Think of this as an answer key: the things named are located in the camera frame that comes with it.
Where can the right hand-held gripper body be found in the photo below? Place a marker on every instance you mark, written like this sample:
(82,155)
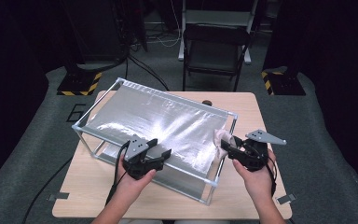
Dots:
(254,155)

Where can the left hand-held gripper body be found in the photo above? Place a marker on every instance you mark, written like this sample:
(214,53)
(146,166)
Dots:
(136,149)

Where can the two-tier metal frame rack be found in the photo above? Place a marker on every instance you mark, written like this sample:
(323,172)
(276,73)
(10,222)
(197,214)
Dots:
(155,124)

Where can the person's right hand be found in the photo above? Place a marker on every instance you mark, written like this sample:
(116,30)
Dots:
(258,183)

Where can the person's left hand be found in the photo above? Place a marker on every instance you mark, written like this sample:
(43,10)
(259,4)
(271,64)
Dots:
(130,186)

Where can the grey tape strip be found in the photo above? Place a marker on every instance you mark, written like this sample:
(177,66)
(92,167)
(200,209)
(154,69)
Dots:
(59,196)
(286,198)

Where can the black stand base striped edge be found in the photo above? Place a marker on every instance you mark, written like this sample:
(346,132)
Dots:
(286,84)
(77,82)

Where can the black folding chair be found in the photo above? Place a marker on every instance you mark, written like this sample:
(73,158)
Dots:
(217,17)
(214,56)

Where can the black equipment cabinet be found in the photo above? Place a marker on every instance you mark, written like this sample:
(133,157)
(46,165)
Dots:
(96,31)

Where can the black curtain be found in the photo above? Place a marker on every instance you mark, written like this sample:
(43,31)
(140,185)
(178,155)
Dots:
(12,77)
(338,62)

